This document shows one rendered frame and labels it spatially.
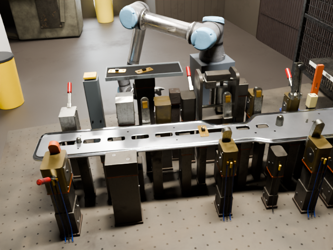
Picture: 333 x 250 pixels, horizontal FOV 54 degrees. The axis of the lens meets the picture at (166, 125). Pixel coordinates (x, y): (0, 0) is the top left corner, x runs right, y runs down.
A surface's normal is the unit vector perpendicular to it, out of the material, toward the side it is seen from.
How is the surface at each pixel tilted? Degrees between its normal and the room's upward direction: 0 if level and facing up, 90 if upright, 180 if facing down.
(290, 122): 0
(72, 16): 90
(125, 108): 90
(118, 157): 0
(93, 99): 90
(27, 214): 0
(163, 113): 90
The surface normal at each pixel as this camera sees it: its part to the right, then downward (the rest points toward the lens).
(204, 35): -0.26, 0.55
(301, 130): -0.04, -0.85
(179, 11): 0.26, 0.51
